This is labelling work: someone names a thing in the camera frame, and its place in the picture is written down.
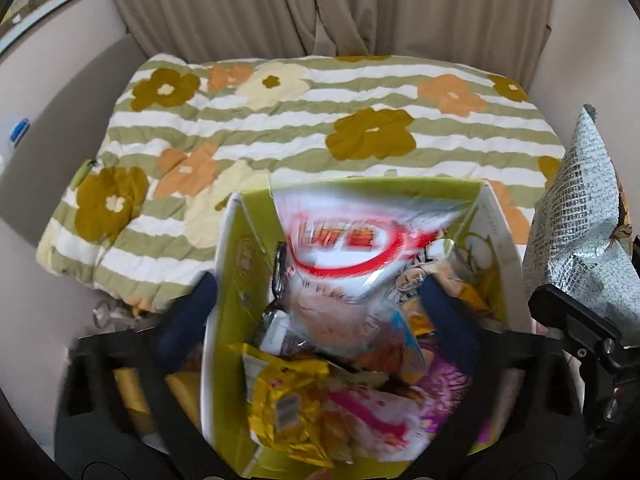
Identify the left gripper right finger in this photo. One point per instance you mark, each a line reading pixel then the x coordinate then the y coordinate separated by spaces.
pixel 544 435

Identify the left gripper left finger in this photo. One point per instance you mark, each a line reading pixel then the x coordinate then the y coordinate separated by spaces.
pixel 94 436

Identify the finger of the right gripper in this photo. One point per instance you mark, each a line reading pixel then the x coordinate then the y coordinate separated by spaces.
pixel 608 368

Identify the silver backed chip bag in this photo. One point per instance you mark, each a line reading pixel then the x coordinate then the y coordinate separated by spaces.
pixel 580 240

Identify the red white shrimp chip bag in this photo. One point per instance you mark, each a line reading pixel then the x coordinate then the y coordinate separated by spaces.
pixel 341 251

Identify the purple chip bag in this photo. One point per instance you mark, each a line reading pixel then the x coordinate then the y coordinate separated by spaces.
pixel 441 389

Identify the brown cardboard box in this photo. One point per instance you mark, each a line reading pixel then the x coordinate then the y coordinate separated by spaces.
pixel 144 403

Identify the pink white snack bag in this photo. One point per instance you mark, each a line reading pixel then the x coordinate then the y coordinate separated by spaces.
pixel 372 424

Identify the gold foil snack bag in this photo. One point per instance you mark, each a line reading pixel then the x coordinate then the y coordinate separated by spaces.
pixel 285 405

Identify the dark brown snack bag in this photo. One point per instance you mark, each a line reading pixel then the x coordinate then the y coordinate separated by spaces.
pixel 276 335

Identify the green cardboard storage box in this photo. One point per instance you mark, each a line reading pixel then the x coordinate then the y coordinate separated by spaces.
pixel 243 267

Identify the grey headboard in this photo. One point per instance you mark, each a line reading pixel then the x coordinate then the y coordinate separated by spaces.
pixel 68 132

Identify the blue white bottle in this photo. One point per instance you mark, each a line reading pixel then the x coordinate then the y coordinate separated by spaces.
pixel 18 132

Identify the floral striped quilt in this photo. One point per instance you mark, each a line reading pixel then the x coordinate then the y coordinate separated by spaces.
pixel 142 217

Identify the beige curtain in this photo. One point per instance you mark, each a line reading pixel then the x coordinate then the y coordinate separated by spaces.
pixel 503 36

